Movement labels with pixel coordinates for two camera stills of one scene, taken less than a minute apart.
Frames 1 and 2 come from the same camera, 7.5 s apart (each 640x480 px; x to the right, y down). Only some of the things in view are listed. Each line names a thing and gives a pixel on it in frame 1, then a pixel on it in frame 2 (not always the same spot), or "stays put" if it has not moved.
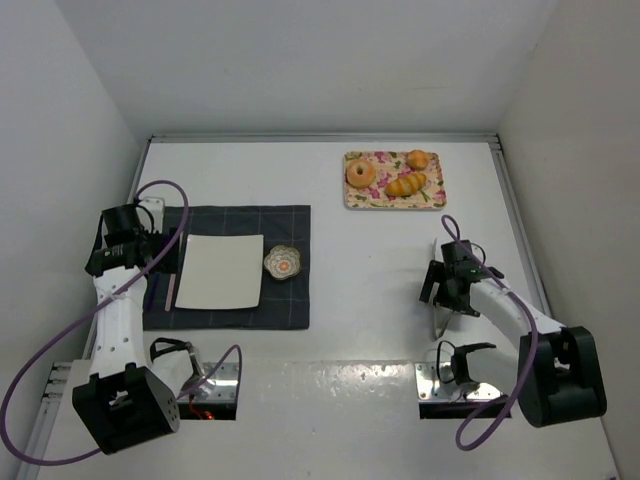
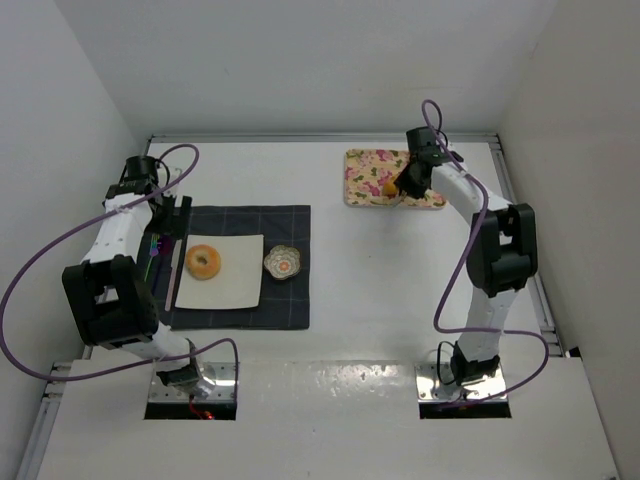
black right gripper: [439, 286] -> [411, 176]
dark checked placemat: [284, 304] stays put
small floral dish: [282, 262] stays put
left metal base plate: [221, 386] stays put
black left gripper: [163, 251] -> [173, 216]
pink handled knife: [174, 280] stays put
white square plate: [221, 272] stays put
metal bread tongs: [439, 335] -> [403, 194]
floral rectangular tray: [390, 166] stays put
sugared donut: [364, 180] -> [203, 262]
